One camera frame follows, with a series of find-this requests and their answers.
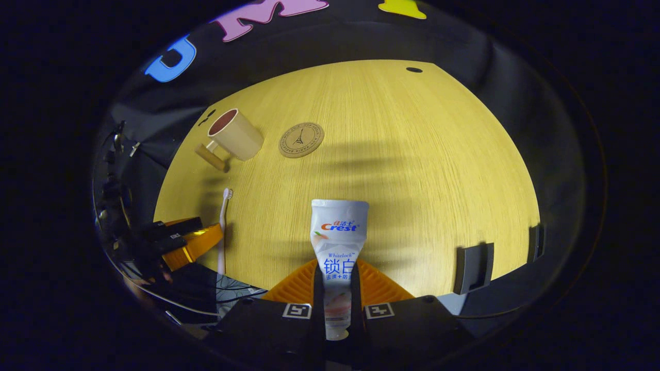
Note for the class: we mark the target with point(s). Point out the white toothpaste tube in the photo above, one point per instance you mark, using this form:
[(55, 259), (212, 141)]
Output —
[(339, 242)]

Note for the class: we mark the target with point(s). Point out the black backdrop cloth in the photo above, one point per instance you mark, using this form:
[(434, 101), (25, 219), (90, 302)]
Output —
[(490, 77)]

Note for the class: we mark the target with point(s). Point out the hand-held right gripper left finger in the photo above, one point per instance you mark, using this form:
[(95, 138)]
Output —
[(289, 335)]

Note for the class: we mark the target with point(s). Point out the silver cloth clip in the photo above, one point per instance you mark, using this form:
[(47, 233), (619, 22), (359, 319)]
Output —
[(134, 149)]

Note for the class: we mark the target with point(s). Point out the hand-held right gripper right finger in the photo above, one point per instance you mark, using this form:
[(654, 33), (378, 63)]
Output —
[(392, 335)]

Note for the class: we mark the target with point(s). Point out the pink white toothbrush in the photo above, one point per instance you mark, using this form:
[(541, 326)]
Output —
[(223, 226)]

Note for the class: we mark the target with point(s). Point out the round brown coaster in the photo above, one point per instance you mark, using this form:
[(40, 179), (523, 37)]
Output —
[(301, 140)]

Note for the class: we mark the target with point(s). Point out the wooden desktop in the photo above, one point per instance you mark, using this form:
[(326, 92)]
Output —
[(412, 180)]

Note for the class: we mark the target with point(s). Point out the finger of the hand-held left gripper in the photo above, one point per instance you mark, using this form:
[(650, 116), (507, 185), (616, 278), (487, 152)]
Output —
[(193, 247), (178, 226)]

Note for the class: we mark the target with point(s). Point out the black desk clamp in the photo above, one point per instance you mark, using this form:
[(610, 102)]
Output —
[(536, 243), (472, 268)]

